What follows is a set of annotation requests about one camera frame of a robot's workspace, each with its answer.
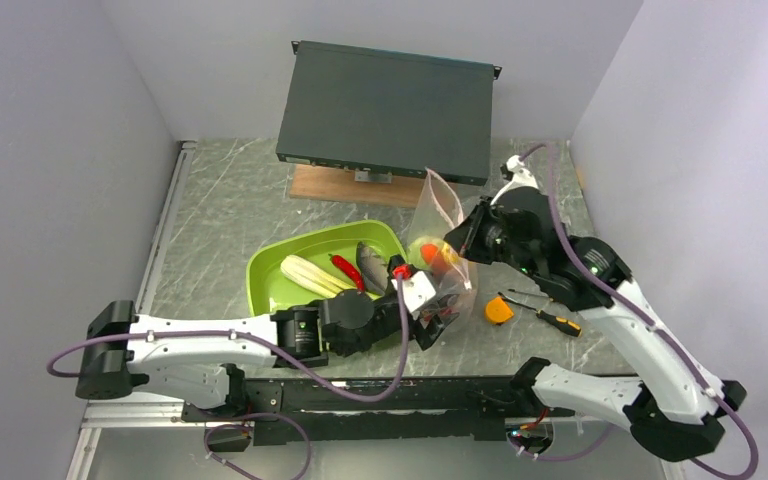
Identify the green cabbage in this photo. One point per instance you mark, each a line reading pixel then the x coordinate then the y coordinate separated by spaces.
pixel 415 256

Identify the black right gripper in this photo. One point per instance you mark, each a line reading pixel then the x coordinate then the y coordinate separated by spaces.
pixel 466 238

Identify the yellow bell pepper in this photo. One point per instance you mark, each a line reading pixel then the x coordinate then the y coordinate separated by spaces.
pixel 451 258

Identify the dark grey rack device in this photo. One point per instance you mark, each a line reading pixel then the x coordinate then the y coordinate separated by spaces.
pixel 388 112

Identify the orange pumpkin slice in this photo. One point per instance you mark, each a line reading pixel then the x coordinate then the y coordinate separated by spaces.
pixel 497 311

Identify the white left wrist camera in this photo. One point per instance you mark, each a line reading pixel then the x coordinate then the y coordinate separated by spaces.
pixel 418 286

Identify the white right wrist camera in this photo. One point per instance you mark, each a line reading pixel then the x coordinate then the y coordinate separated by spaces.
pixel 517 175

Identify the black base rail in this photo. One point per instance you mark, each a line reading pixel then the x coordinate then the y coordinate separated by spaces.
pixel 479 407

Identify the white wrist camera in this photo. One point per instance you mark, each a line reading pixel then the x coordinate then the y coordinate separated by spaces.
pixel 517 175
pixel 418 286

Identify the clear pink zip top bag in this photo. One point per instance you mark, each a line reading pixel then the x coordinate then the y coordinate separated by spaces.
pixel 439 211

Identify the wooden board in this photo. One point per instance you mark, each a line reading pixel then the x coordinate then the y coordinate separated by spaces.
pixel 336 185

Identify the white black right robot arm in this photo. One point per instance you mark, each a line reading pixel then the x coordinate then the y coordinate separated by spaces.
pixel 671 405

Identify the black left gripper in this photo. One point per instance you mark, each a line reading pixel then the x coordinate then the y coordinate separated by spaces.
pixel 426 335

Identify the green celery stalks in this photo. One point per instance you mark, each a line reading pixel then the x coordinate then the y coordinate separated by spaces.
pixel 309 276

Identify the grey toy fish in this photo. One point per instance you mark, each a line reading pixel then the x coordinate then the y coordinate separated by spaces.
pixel 373 269

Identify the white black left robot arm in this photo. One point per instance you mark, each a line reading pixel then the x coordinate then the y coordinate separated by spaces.
pixel 203 362

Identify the lower black yellow screwdriver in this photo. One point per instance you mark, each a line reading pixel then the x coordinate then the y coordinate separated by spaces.
pixel 561 324

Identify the orange red chili pepper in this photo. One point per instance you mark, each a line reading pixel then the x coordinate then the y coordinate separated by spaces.
pixel 435 259

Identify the green plastic tray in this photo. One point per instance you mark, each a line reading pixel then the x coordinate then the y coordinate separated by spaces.
pixel 268 290

